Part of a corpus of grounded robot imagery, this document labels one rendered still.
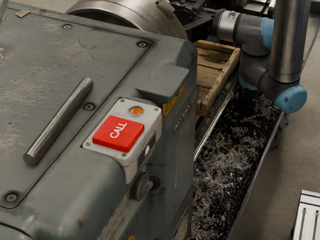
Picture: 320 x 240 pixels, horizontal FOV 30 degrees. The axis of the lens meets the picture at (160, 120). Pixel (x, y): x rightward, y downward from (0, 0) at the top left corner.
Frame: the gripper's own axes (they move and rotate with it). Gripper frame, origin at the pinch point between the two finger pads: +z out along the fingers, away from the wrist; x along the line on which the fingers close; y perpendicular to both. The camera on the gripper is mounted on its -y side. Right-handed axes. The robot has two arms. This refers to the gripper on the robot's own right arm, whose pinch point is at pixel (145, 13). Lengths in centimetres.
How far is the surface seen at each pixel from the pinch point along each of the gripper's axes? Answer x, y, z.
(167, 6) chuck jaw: 11.1, -13.8, -11.8
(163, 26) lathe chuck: 11.3, -23.0, -14.6
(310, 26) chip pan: -54, 106, -29
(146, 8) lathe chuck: 14.5, -22.1, -10.4
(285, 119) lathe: -105, 104, -25
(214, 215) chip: -49, -17, -28
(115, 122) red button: 19, -65, -25
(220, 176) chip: -51, 0, -24
